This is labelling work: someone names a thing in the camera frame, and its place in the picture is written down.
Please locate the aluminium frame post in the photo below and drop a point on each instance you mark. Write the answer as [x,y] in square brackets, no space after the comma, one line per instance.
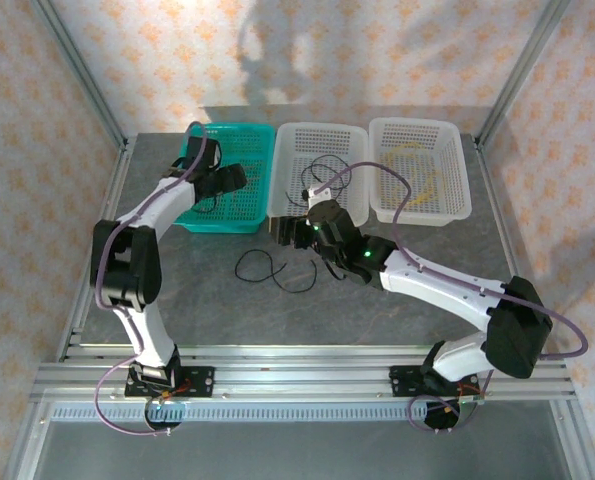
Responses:
[519,75]
[83,75]

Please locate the white perforated plastic basket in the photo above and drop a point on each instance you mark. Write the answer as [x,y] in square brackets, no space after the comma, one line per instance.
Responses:
[457,165]
[357,150]

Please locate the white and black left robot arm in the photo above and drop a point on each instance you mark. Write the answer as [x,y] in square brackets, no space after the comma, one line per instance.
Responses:
[147,340]

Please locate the grey metal panel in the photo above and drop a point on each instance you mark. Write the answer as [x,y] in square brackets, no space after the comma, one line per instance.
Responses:
[297,450]

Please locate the aluminium frame leg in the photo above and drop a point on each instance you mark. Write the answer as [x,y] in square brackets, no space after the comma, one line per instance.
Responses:
[579,445]
[24,445]

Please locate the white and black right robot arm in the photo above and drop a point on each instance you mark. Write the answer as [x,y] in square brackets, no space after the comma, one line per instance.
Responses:
[437,285]

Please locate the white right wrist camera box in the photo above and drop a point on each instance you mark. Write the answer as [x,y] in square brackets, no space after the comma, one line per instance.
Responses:
[317,192]

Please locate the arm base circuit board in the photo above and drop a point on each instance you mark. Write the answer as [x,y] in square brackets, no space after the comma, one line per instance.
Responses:
[469,400]
[164,410]

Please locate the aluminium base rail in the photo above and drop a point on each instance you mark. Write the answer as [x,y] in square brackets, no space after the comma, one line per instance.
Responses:
[302,377]

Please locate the aluminium table side rail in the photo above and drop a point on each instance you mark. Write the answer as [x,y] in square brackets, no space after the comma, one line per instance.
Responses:
[97,250]
[498,210]

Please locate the teal perforated plastic basket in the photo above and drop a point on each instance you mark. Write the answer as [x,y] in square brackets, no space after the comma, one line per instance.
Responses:
[247,222]

